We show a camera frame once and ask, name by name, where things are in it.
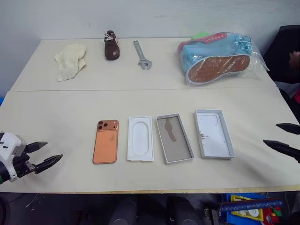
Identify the blue sneaker in plastic bag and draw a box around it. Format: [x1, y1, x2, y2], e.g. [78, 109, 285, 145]
[175, 31, 270, 88]

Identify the white cardboard box lid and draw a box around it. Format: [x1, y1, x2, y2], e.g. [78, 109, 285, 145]
[194, 108, 236, 160]

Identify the orange smartphone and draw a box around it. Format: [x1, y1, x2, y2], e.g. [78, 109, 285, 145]
[92, 120, 120, 165]

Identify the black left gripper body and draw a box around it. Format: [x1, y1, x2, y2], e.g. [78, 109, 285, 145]
[10, 145, 37, 179]

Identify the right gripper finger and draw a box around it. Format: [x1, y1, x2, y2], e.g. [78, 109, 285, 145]
[275, 123, 300, 136]
[262, 139, 293, 158]

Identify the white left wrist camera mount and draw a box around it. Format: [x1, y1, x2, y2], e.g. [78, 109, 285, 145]
[0, 132, 28, 183]

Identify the blue canvas shoe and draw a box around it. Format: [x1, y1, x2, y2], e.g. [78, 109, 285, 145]
[177, 32, 253, 85]

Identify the white box tray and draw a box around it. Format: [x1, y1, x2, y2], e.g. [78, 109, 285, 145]
[155, 113, 196, 165]

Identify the red toy block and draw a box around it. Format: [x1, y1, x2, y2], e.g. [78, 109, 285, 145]
[262, 207, 283, 225]

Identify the brown plush boot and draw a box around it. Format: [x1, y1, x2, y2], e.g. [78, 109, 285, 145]
[103, 30, 121, 61]

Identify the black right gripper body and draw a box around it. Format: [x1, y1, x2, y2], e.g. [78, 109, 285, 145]
[291, 146, 300, 164]

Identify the cream crumpled cloth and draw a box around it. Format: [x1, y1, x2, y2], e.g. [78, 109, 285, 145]
[54, 44, 89, 83]

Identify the colourful cloth item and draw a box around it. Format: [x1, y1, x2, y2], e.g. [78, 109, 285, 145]
[292, 85, 300, 105]

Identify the dark blue patterned tube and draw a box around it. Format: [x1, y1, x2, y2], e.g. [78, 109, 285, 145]
[220, 199, 282, 212]

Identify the metal bracket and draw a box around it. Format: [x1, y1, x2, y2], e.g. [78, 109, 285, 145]
[203, 208, 222, 225]

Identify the green flat item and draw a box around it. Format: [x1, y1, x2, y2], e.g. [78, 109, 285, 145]
[191, 30, 210, 40]

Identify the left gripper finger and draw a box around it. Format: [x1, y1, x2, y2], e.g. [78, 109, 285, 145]
[34, 154, 64, 174]
[25, 141, 48, 155]

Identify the silver adjustable wrench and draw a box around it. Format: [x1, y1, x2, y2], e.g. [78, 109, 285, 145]
[133, 40, 153, 71]

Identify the dark rounded shape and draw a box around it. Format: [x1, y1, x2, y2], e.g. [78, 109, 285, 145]
[109, 199, 137, 225]
[165, 195, 198, 225]

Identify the white moulded tray insert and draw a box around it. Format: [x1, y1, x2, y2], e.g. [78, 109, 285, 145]
[127, 115, 155, 163]

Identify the blue plastic bin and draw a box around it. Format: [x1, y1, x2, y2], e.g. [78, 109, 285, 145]
[219, 193, 288, 225]

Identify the black chair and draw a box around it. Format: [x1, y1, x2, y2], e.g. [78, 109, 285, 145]
[263, 25, 300, 83]

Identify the yellow framed toy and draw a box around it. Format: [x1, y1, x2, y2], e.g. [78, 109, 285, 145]
[230, 194, 270, 222]

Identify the person's reddish hand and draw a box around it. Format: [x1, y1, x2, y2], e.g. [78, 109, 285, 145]
[288, 50, 300, 69]

